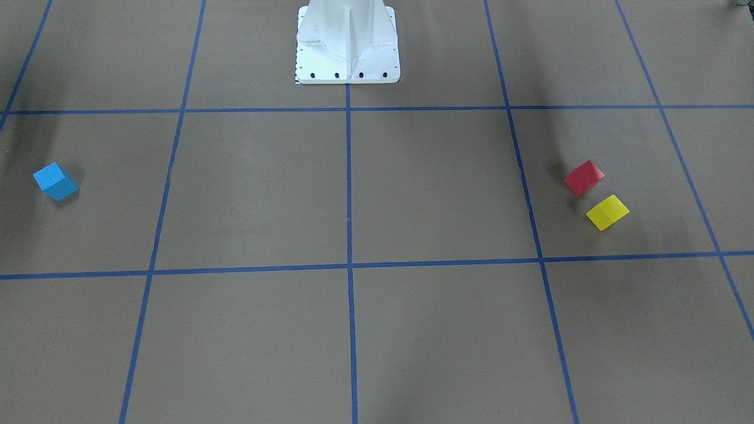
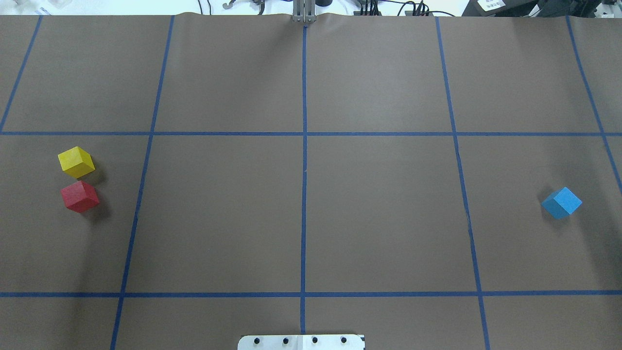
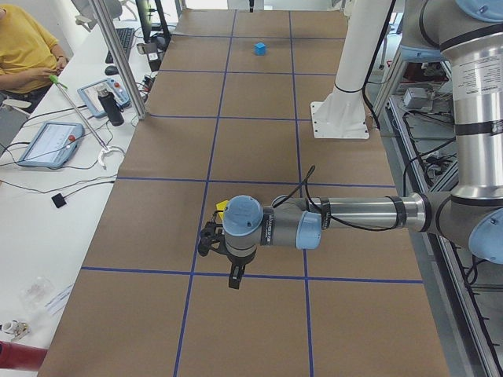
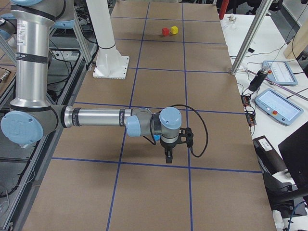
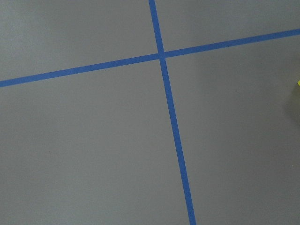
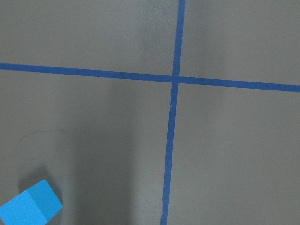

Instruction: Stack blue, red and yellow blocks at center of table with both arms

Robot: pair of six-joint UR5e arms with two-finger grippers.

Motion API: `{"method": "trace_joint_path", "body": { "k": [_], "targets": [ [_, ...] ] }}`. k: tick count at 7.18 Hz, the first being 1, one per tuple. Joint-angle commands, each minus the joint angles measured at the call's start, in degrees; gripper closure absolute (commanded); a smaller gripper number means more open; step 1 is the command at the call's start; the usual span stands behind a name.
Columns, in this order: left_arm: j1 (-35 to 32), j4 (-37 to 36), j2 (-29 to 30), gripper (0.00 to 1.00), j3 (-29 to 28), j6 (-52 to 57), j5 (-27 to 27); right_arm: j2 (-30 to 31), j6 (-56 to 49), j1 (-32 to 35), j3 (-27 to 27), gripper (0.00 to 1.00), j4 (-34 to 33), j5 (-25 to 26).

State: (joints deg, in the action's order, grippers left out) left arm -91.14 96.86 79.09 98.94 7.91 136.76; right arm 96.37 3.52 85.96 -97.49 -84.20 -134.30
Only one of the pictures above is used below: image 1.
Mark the yellow wooden block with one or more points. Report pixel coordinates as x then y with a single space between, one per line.
607 212

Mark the white pedestal column with base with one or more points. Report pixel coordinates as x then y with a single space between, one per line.
347 42

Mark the red wooden block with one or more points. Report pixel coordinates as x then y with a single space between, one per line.
584 178

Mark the blue wooden block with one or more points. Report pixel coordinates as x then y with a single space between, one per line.
56 182

